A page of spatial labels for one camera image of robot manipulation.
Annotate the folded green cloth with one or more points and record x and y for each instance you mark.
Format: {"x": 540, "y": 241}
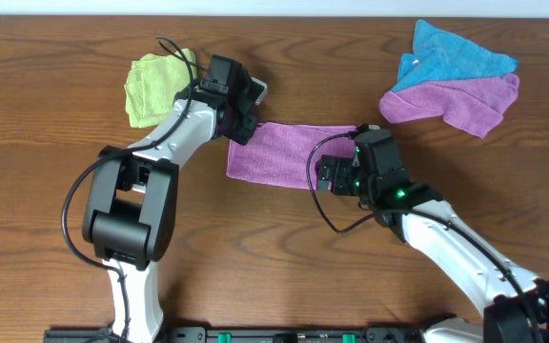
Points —
{"x": 151, "y": 85}

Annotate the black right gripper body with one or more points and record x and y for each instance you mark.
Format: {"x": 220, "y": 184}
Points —
{"x": 334, "y": 176}

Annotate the crumpled purple cloth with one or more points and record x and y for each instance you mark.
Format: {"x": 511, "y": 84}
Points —
{"x": 475, "y": 106}

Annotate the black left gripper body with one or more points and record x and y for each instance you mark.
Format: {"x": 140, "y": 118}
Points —
{"x": 245, "y": 120}

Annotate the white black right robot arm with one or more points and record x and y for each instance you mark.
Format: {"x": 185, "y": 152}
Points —
{"x": 513, "y": 302}

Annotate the blue cloth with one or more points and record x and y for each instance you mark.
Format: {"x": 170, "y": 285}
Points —
{"x": 439, "y": 55}

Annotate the purple microfiber cloth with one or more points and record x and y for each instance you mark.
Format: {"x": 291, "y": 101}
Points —
{"x": 278, "y": 155}

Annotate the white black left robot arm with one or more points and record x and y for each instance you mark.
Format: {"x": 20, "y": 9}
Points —
{"x": 130, "y": 214}

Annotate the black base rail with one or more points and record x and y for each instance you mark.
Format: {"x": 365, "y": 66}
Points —
{"x": 376, "y": 334}

